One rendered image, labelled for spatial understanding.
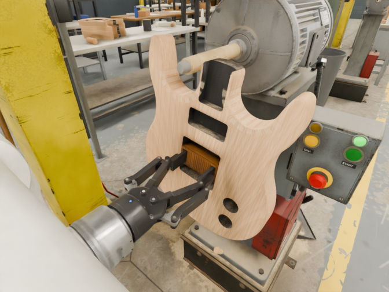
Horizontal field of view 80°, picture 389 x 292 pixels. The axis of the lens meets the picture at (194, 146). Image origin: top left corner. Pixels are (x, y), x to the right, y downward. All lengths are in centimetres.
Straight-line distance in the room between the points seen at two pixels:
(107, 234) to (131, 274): 122
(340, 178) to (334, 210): 142
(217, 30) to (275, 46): 16
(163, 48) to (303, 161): 44
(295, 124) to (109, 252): 32
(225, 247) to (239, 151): 90
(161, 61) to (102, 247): 34
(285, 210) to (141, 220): 76
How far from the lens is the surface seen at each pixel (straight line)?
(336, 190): 69
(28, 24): 124
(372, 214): 221
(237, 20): 65
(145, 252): 164
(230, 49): 58
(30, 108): 129
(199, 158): 50
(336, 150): 63
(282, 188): 102
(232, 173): 47
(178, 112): 50
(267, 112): 84
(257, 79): 65
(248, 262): 127
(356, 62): 417
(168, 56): 50
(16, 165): 32
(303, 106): 36
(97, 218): 38
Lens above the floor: 138
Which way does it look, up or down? 34 degrees down
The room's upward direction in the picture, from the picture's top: straight up
